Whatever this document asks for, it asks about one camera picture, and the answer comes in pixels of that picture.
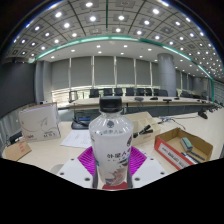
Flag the grey whiteboard eraser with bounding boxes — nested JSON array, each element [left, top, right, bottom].
[[179, 136, 194, 153]]

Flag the flat brown cardboard sheet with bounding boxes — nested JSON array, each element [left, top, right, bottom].
[[2, 140, 33, 163]]

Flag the long black desk device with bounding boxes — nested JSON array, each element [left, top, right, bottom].
[[8, 130, 24, 145]]

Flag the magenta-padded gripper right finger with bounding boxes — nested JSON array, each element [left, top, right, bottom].
[[129, 145, 167, 189]]

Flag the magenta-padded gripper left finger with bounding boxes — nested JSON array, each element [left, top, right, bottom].
[[56, 145, 97, 189]]

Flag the white labelled black-capped drink bottle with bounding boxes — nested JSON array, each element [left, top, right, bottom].
[[88, 95, 134, 188]]

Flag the long curved conference desk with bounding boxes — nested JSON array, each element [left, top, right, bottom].
[[68, 95, 216, 118]]

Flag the large white printed carton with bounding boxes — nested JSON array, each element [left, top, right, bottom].
[[18, 102, 62, 143]]

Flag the row of black office chairs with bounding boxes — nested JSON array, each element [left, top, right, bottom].
[[88, 87, 201, 100]]

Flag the black desk telephone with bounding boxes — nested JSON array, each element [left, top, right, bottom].
[[70, 111, 93, 131]]

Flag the red-edged open cardboard box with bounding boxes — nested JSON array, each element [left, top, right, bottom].
[[153, 127, 214, 171]]

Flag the small open beige cardboard box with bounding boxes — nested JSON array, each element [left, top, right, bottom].
[[124, 111, 162, 147]]

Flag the recessed round ceiling lights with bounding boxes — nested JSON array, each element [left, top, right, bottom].
[[11, 0, 224, 81]]

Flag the white printed paper sheet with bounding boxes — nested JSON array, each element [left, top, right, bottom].
[[60, 129, 93, 149]]

